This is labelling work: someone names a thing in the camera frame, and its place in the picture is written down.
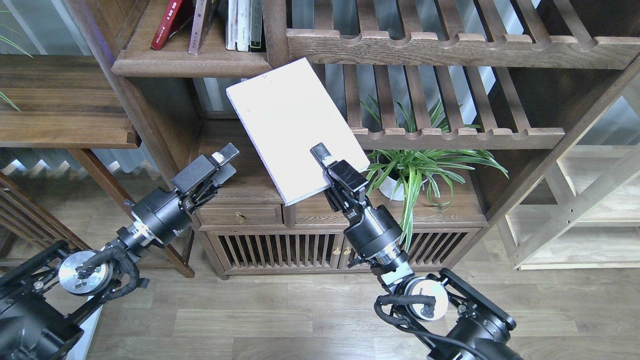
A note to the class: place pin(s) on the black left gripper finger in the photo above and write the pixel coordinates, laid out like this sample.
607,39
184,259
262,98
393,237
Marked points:
222,174
225,154

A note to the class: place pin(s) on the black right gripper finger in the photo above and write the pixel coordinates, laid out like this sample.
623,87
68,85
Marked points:
322,155

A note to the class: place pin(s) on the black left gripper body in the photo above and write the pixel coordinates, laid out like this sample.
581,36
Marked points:
195,183

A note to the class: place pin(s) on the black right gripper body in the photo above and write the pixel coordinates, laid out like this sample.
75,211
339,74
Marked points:
347,188

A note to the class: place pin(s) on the white book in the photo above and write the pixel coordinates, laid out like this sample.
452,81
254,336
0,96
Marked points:
285,112
243,25
231,27

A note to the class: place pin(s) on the red book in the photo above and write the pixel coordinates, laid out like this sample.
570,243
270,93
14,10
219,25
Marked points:
176,15

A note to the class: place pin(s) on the dark maroon book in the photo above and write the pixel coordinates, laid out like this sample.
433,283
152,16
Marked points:
202,20

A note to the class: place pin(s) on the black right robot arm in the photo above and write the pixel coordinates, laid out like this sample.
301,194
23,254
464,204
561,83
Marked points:
446,313

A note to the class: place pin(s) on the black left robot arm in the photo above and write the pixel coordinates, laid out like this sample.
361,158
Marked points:
45,300

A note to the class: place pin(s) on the light wooden shelf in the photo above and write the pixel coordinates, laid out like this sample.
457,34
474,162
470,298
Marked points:
594,222

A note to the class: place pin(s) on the green spider plant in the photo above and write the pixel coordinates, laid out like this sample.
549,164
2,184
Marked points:
417,170

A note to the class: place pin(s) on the dark wooden bookshelf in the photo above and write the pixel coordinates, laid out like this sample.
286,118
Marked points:
450,77

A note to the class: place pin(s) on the dark green upright book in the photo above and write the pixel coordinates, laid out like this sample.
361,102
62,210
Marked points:
257,43

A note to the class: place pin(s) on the dark wooden side table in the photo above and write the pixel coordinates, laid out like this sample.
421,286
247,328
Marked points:
68,103

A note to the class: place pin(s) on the dark wooden slatted rack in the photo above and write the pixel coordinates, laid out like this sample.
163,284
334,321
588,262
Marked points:
24,220

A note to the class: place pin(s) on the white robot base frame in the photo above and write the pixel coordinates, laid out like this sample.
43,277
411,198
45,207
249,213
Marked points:
81,349

